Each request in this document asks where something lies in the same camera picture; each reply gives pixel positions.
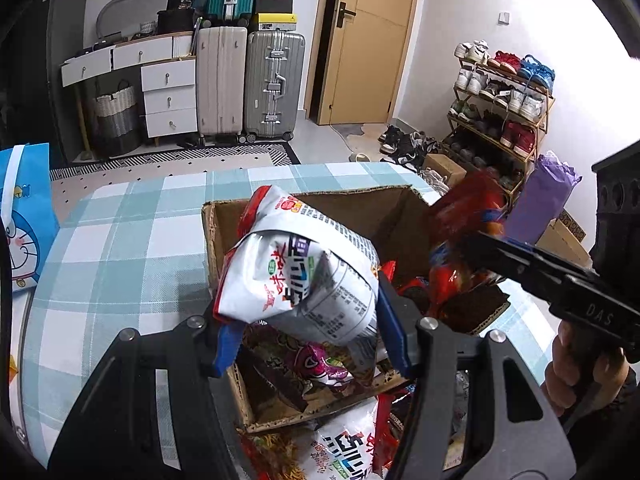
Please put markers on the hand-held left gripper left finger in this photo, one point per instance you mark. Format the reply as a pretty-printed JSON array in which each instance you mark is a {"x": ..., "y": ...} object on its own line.
[{"x": 227, "y": 350}]

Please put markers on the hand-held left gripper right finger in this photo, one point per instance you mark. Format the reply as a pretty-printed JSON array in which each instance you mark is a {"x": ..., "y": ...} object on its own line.
[{"x": 392, "y": 325}]

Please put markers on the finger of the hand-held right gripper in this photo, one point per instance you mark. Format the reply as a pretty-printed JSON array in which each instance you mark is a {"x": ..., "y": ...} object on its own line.
[
  {"x": 550, "y": 260},
  {"x": 505, "y": 262}
]

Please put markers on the red grey snack packet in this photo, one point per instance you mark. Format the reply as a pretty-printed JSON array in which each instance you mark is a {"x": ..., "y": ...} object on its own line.
[{"x": 462, "y": 210}]

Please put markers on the purple cartoon snack packet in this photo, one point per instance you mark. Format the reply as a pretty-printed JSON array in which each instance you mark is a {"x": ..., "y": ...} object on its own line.
[{"x": 317, "y": 362}]

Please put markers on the white snack packet orange base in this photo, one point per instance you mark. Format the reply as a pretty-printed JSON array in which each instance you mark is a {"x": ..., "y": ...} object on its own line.
[{"x": 300, "y": 280}]

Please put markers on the brown cardboard box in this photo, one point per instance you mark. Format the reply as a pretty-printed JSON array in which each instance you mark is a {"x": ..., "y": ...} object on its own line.
[{"x": 390, "y": 220}]

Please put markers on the person's right hand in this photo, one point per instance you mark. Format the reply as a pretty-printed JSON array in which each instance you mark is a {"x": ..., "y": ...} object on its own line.
[{"x": 565, "y": 380}]

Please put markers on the printed cardboard floor box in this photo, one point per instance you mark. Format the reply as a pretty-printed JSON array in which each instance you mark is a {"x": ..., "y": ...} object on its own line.
[{"x": 570, "y": 240}]

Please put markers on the purple paper bag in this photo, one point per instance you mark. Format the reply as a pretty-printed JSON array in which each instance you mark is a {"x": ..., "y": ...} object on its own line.
[{"x": 542, "y": 200}]

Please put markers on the dark brown snack packet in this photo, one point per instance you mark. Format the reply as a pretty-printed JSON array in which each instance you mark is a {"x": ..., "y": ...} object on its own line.
[{"x": 280, "y": 382}]

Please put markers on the small plain cardboard box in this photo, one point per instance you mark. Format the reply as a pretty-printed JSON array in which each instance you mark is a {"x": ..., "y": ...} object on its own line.
[{"x": 445, "y": 170}]

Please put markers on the orange patterned snack packet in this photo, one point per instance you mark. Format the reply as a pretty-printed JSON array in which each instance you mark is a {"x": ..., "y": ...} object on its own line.
[{"x": 272, "y": 457}]

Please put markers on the white snack packet dark lettering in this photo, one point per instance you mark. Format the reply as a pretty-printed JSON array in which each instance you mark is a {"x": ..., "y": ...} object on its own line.
[{"x": 345, "y": 450}]

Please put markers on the wooden shoe rack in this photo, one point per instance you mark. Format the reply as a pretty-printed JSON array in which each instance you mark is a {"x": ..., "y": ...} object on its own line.
[{"x": 542, "y": 115}]

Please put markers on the scattered dark shoes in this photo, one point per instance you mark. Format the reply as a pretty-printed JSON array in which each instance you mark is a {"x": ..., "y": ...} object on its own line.
[{"x": 407, "y": 147}]

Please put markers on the rows of sneakers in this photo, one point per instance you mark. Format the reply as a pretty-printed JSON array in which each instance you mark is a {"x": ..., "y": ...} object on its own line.
[{"x": 520, "y": 105}]

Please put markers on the black white patterned rug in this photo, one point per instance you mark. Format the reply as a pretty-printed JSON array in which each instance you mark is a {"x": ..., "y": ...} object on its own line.
[{"x": 175, "y": 157}]

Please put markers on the blue cartoon tote bag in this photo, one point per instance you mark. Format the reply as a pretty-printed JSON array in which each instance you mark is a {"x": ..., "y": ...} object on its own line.
[{"x": 30, "y": 210}]

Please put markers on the wooden door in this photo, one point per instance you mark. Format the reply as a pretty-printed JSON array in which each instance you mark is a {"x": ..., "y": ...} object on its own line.
[{"x": 370, "y": 60}]

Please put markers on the woven laundry basket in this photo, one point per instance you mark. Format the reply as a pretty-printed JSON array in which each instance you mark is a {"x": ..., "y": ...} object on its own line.
[{"x": 116, "y": 120}]

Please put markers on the white suitcase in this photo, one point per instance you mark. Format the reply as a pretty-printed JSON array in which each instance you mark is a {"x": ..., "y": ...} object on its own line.
[{"x": 222, "y": 85}]

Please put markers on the white drawer dresser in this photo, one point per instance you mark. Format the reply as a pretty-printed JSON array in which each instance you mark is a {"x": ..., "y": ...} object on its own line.
[{"x": 167, "y": 90}]

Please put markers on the silver suitcase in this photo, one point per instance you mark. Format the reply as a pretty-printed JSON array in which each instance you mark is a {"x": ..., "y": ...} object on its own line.
[{"x": 274, "y": 85}]

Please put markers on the dark grey refrigerator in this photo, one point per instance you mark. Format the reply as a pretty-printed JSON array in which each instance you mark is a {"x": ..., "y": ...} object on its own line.
[{"x": 45, "y": 85}]

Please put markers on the yellow black shoe box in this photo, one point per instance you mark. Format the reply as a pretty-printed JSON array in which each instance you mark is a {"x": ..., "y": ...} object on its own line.
[{"x": 274, "y": 22}]

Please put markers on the black storage box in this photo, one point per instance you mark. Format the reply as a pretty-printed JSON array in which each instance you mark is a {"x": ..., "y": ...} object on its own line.
[{"x": 175, "y": 21}]

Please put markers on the white light switch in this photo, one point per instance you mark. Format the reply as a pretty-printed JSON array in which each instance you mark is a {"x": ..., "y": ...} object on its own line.
[{"x": 503, "y": 18}]

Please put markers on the grey arched frame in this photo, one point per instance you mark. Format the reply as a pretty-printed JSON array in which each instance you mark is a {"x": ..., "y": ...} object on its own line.
[{"x": 107, "y": 10}]

